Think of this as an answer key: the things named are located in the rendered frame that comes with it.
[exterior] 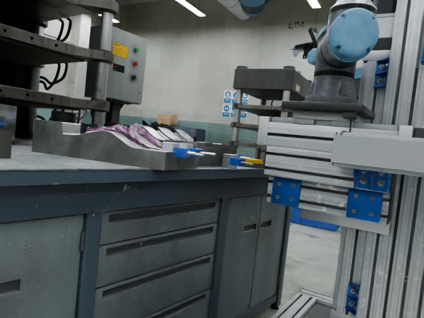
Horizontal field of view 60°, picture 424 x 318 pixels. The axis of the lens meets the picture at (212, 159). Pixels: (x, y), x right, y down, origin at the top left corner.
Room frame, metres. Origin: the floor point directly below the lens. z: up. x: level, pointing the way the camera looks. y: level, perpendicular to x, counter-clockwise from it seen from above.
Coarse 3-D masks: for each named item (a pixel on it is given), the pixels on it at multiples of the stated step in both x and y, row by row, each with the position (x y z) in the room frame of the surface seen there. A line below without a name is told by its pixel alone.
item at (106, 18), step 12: (108, 12) 1.89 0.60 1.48; (108, 24) 1.89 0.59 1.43; (108, 36) 1.89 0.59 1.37; (108, 48) 1.90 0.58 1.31; (36, 72) 2.30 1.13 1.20; (96, 72) 1.90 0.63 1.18; (108, 72) 1.92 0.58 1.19; (36, 84) 2.30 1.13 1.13; (96, 84) 1.89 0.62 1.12; (96, 96) 1.89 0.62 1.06; (36, 108) 2.32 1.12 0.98; (96, 120) 1.89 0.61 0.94; (24, 132) 2.28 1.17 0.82
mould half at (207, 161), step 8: (144, 128) 1.54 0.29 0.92; (152, 128) 1.58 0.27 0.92; (160, 128) 1.63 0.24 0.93; (160, 136) 1.54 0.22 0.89; (168, 136) 1.58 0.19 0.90; (176, 136) 1.63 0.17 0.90; (184, 136) 1.69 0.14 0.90; (200, 144) 1.38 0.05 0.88; (216, 144) 1.46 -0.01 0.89; (216, 152) 1.46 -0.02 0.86; (224, 152) 1.51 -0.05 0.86; (232, 152) 1.55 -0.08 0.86; (200, 160) 1.38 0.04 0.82; (208, 160) 1.43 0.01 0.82; (216, 160) 1.47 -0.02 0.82
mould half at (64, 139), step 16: (48, 128) 1.22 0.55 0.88; (64, 128) 1.21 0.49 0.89; (32, 144) 1.24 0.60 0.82; (48, 144) 1.22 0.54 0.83; (64, 144) 1.20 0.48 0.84; (80, 144) 1.17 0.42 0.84; (96, 144) 1.15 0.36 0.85; (112, 144) 1.13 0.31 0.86; (128, 144) 1.12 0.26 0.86; (96, 160) 1.15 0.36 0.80; (112, 160) 1.13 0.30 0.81; (128, 160) 1.11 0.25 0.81; (144, 160) 1.10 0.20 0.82; (160, 160) 1.08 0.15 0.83; (176, 160) 1.14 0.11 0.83; (192, 160) 1.27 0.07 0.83
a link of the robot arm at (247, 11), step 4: (268, 0) 1.13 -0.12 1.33; (240, 4) 1.15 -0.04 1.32; (264, 4) 1.13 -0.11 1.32; (244, 8) 1.14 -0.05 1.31; (248, 8) 1.12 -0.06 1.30; (252, 8) 1.11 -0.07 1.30; (256, 8) 1.11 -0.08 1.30; (260, 8) 1.13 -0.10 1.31; (244, 12) 1.17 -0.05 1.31; (248, 12) 1.15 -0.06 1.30; (252, 12) 1.14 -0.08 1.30; (256, 12) 1.15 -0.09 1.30; (260, 12) 1.16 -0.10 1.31; (252, 16) 1.18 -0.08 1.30
